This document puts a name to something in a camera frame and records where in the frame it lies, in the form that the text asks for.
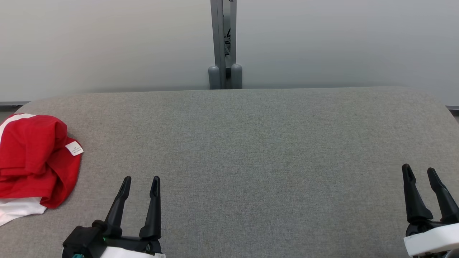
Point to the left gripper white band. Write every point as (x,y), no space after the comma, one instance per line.
(132,248)

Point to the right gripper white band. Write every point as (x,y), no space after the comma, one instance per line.
(430,240)

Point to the red basketball jersey number 23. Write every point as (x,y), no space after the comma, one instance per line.
(53,182)

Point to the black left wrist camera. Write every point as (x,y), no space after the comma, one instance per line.
(84,240)

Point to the grey metal frame post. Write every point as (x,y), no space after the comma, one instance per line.
(219,32)

